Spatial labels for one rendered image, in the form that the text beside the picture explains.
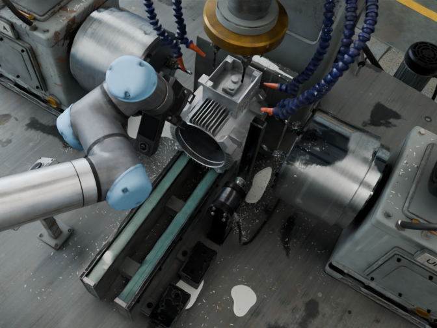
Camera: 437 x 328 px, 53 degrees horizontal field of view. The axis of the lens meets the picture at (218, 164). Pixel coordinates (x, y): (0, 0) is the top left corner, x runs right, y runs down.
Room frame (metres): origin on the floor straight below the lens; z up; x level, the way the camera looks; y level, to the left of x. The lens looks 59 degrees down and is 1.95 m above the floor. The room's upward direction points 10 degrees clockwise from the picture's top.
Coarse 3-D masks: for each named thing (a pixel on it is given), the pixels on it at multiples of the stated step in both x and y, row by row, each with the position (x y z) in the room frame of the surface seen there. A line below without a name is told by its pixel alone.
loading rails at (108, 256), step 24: (168, 168) 0.58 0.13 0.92; (192, 168) 0.64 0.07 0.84; (168, 192) 0.52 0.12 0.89; (216, 192) 0.56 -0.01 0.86; (144, 216) 0.43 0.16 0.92; (192, 216) 0.45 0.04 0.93; (120, 240) 0.35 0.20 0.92; (168, 240) 0.38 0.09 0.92; (96, 264) 0.29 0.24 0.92; (120, 264) 0.32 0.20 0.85; (144, 264) 0.31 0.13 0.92; (168, 264) 0.34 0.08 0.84; (96, 288) 0.24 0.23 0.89; (144, 288) 0.25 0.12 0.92; (120, 312) 0.21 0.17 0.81; (144, 312) 0.22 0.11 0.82
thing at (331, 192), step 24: (312, 120) 0.63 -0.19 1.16; (336, 120) 0.65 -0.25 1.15; (312, 144) 0.57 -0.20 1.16; (336, 144) 0.58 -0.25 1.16; (360, 144) 0.59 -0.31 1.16; (288, 168) 0.53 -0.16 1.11; (312, 168) 0.52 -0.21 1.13; (336, 168) 0.53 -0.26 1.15; (360, 168) 0.53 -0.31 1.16; (288, 192) 0.50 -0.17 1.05; (312, 192) 0.49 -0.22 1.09; (336, 192) 0.48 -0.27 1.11; (360, 192) 0.49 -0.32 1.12; (312, 216) 0.47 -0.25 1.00; (336, 216) 0.45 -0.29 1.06
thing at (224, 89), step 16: (224, 64) 0.78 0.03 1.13; (240, 64) 0.79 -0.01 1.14; (208, 80) 0.71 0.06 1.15; (224, 80) 0.75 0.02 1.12; (240, 80) 0.75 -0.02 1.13; (256, 80) 0.74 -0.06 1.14; (208, 96) 0.69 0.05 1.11; (224, 96) 0.67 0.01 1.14; (240, 96) 0.70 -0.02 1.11; (240, 112) 0.67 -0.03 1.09
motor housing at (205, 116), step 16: (192, 112) 0.66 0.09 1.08; (208, 112) 0.65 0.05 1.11; (224, 112) 0.66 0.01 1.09; (176, 128) 0.63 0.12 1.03; (192, 128) 0.68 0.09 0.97; (208, 128) 0.60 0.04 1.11; (224, 128) 0.62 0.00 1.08; (240, 128) 0.64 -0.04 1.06; (192, 144) 0.64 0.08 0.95; (208, 144) 0.66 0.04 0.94; (192, 160) 0.61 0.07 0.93; (208, 160) 0.61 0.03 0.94; (224, 160) 0.59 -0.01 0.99
